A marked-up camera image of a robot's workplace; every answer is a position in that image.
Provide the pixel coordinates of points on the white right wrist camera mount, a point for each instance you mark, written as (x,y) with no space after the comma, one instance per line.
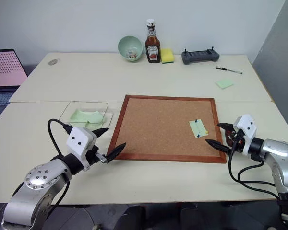
(247,127)

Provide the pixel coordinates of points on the light green paper note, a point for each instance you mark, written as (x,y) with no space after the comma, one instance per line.
(198,128)

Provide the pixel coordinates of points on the black and white pen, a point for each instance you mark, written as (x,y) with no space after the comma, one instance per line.
(229,70)

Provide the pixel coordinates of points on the green paper notes pile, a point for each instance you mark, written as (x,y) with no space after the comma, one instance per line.
(86,116)

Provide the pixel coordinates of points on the clear glass tray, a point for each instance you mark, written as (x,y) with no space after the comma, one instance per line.
(69,107)

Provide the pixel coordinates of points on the ketchup bottle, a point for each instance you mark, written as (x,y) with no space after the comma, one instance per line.
(152,45)

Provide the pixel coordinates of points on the light green bowl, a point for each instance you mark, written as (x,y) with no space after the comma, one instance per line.
(126,44)

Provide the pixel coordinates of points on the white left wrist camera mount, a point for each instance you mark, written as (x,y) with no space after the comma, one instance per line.
(78,140)

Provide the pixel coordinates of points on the open laptop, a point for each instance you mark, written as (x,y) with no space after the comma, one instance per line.
(4,69)

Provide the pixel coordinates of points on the wood-framed cork board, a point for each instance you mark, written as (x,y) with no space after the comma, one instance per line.
(156,124)

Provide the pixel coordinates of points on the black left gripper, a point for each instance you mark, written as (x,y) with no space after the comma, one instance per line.
(92,154)

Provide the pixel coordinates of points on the grey handheld controller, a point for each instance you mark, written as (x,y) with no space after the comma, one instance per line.
(199,57)

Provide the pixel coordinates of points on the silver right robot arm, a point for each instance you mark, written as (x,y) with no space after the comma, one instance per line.
(277,151)

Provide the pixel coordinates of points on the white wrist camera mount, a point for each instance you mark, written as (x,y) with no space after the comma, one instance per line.
(78,140)
(247,127)

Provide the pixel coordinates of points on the green sticky note pad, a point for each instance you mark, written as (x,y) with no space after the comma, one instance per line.
(224,83)

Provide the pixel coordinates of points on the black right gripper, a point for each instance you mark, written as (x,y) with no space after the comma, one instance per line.
(236,140)

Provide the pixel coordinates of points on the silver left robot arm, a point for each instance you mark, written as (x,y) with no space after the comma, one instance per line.
(38,182)

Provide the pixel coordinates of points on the yellow sponge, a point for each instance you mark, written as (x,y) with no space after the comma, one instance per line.
(167,55)

